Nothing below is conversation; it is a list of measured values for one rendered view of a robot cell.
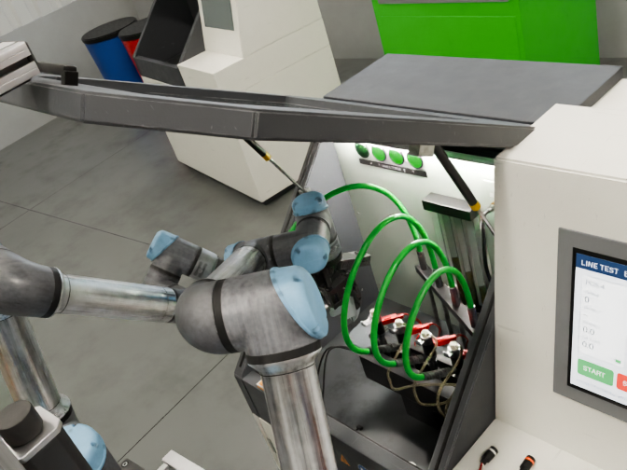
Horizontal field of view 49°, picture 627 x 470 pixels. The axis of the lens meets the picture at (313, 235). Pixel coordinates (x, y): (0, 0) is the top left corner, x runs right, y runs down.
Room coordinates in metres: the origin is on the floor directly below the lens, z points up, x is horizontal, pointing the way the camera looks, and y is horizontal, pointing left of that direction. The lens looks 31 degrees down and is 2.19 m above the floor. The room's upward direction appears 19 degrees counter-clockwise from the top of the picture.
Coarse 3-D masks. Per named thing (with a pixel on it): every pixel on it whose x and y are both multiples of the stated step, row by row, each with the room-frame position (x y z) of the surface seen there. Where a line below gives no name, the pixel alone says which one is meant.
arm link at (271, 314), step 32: (224, 288) 0.87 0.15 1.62; (256, 288) 0.85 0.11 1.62; (288, 288) 0.83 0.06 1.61; (224, 320) 0.83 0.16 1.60; (256, 320) 0.82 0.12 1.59; (288, 320) 0.80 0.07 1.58; (320, 320) 0.82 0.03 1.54; (256, 352) 0.80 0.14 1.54; (288, 352) 0.78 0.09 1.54; (288, 384) 0.77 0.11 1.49; (288, 416) 0.75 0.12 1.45; (320, 416) 0.75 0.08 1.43; (288, 448) 0.73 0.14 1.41; (320, 448) 0.72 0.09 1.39
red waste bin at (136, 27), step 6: (132, 24) 7.25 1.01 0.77; (138, 24) 7.17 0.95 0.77; (144, 24) 7.08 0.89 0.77; (126, 30) 7.10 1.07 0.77; (132, 30) 7.01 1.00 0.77; (138, 30) 6.92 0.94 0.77; (120, 36) 6.95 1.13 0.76; (126, 36) 6.87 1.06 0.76; (132, 36) 6.82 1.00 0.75; (138, 36) 6.80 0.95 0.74; (126, 42) 6.90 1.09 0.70; (132, 42) 6.84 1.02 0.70; (126, 48) 6.98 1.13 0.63; (132, 48) 6.87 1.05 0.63; (132, 54) 6.90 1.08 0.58; (132, 60) 6.96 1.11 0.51; (138, 72) 6.99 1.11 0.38
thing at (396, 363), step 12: (420, 240) 1.23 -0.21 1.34; (408, 252) 1.20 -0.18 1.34; (396, 264) 1.18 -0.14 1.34; (444, 264) 1.26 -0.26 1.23; (384, 288) 1.15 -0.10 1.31; (456, 288) 1.27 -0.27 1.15; (456, 300) 1.26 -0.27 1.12; (372, 324) 1.13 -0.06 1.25; (372, 336) 1.12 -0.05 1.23; (372, 348) 1.12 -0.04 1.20; (384, 360) 1.12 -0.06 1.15; (396, 360) 1.14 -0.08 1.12; (420, 360) 1.17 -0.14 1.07
